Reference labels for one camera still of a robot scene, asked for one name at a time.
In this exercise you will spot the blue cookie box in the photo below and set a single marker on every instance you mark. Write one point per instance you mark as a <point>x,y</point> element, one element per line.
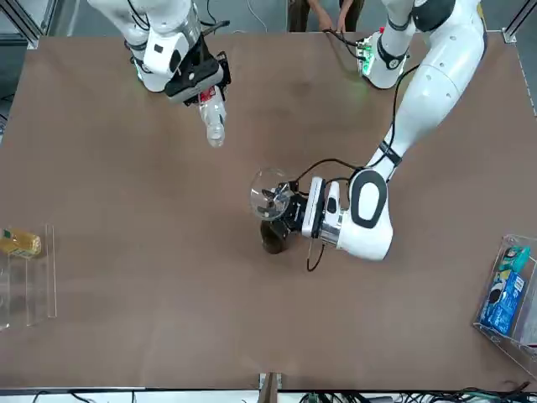
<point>503,302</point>

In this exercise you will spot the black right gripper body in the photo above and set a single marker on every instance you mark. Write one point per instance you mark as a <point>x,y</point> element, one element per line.
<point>197,80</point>

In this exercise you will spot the teal snack box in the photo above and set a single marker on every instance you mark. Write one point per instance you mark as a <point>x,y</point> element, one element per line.
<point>516,258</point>

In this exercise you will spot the yellow drink bottle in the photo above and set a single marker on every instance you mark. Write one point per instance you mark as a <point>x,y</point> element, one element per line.
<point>21,242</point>

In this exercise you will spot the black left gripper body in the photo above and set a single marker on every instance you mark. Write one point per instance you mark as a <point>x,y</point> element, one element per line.
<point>300,212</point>

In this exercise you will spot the clear plastic drink bottle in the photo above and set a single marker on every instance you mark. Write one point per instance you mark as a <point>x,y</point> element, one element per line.
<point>214,121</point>

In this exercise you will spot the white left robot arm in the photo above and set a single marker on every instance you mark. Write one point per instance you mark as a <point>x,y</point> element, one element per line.
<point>436,84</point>

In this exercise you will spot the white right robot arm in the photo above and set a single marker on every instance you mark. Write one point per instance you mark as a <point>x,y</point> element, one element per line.
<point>126,12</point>

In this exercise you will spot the person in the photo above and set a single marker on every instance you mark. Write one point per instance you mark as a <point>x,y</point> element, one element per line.
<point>323,12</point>

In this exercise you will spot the clear acrylic shelf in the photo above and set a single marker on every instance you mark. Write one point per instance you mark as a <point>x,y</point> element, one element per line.
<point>33,294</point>
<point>520,336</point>

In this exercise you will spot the dark glass bottle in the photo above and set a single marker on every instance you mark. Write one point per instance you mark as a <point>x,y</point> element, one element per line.
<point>272,245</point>

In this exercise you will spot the camera stand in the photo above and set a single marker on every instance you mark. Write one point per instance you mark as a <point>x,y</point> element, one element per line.
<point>271,388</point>

